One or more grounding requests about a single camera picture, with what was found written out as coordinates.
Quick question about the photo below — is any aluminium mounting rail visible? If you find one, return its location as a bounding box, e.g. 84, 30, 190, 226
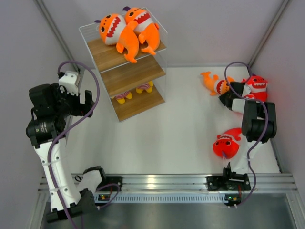
121, 173, 298, 193

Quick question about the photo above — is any striped yellow-footed plush left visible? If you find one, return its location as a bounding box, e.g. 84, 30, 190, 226
114, 91, 133, 104

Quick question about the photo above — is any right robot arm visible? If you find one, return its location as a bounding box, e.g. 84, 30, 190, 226
219, 82, 277, 191

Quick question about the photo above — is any red shark plush middle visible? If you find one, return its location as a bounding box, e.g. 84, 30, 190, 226
244, 94, 256, 100

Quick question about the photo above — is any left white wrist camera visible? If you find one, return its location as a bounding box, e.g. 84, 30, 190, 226
59, 71, 81, 96

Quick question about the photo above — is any large orange shark plush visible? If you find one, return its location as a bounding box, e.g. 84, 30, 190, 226
94, 13, 139, 63

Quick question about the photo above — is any red shark plush near corner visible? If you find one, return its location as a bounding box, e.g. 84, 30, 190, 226
242, 75, 268, 102

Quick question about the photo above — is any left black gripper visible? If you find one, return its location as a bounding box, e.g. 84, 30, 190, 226
51, 83, 95, 119

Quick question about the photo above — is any red shark plush front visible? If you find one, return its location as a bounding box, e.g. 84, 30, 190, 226
213, 127, 242, 159

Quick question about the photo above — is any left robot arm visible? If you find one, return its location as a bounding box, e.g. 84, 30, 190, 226
26, 83, 108, 223

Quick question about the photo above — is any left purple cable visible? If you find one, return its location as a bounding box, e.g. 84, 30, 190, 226
47, 61, 120, 229

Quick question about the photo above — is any white slotted cable duct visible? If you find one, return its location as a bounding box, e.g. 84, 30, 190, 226
94, 193, 228, 204

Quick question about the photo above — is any striped yellow-footed plush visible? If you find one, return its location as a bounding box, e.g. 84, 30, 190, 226
136, 81, 154, 94
114, 91, 133, 104

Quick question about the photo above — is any striped yellow-footed plush right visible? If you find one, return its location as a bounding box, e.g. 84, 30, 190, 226
136, 81, 154, 94

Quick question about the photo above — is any white wire wooden shelf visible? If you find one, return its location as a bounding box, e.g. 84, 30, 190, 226
79, 7, 168, 123

